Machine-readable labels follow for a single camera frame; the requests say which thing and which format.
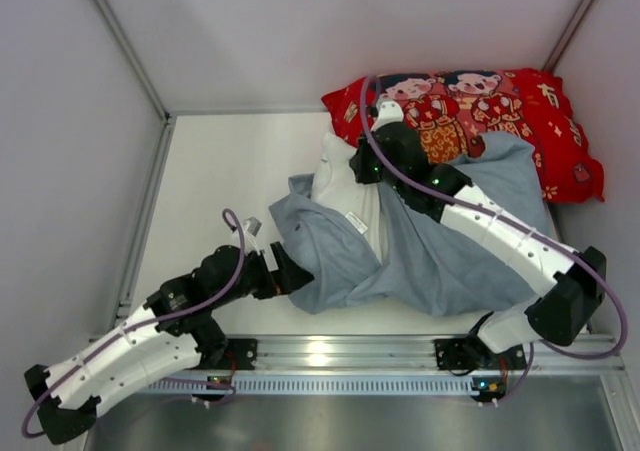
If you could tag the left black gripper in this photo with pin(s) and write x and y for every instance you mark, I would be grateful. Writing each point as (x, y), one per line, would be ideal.
(275, 272)

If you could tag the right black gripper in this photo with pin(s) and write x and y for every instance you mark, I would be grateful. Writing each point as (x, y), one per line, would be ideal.
(363, 162)

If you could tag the white pillow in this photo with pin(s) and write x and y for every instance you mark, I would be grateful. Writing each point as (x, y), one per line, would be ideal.
(334, 186)

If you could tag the green beige patchwork pillowcase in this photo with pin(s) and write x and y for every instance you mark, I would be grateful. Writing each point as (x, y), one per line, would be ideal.
(430, 267)

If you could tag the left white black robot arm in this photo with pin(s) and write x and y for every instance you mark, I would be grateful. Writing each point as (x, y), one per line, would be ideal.
(173, 330)

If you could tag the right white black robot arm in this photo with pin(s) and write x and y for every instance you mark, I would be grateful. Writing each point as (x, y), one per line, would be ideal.
(568, 284)

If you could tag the red cartoon couple pillow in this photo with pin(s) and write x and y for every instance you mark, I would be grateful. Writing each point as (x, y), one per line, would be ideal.
(452, 110)

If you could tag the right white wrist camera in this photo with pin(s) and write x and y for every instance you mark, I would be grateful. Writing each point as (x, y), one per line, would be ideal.
(388, 111)

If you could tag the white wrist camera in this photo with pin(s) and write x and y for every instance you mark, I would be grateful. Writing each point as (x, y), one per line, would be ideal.
(250, 228)
(388, 111)

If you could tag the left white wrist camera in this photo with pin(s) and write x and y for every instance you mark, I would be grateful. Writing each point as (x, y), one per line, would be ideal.
(250, 228)

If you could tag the left black base bracket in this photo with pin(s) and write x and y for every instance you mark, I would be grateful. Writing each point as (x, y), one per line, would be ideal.
(239, 355)

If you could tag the black base bracket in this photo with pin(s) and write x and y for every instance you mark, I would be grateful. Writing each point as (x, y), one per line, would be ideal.
(462, 356)
(239, 355)

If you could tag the aluminium mounting rail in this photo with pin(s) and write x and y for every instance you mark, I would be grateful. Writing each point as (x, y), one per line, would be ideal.
(412, 353)

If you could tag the slotted grey cable duct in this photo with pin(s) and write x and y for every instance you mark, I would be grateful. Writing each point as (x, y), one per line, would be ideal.
(353, 384)

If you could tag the right black base bracket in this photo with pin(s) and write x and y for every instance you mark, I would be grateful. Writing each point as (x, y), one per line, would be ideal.
(462, 356)

